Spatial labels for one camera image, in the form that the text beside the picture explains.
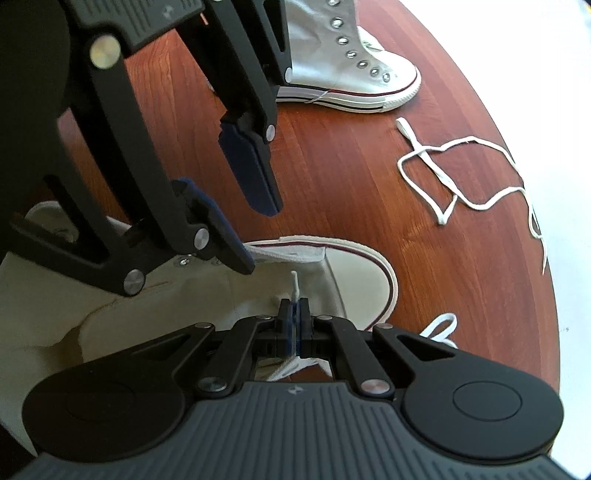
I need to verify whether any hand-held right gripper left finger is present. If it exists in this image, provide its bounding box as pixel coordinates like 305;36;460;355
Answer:
131;298;296;400

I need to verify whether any loose white shoelace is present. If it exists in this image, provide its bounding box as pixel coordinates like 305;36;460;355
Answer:
396;117;550;275

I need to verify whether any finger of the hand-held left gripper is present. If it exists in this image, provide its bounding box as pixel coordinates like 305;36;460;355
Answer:
198;0;295;217
9;34;257;297

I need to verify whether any cream high-top canvas shoe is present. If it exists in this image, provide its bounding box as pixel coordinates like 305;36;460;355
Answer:
0;200;399;457

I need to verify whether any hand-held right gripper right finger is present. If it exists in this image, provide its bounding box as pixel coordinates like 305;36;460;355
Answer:
295;298;456;400

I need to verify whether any white unlaced high-top shoe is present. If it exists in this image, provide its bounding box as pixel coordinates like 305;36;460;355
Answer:
276;0;422;113

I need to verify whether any white threaded shoelace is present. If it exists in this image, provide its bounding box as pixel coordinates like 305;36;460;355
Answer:
245;249;459;381

